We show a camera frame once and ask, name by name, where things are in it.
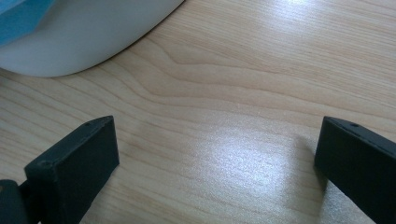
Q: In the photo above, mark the blue bin liner bag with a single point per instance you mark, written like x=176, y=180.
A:
x=21, y=18

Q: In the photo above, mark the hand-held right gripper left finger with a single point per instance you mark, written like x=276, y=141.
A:
x=77, y=161

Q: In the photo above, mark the white pedal trash bin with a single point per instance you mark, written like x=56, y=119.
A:
x=93, y=34

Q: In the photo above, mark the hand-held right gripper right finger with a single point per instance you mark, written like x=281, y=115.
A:
x=358, y=165

